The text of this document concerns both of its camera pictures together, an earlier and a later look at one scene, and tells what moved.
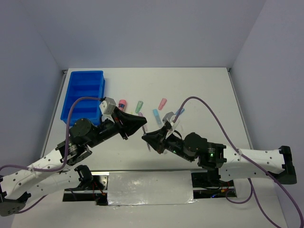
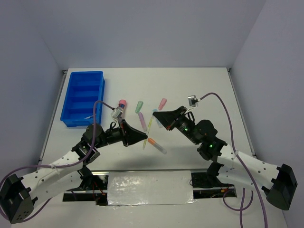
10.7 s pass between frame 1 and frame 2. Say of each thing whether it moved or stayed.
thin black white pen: moved
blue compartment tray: stayed
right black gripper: moved
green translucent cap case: stayed
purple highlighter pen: stayed
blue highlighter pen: stayed
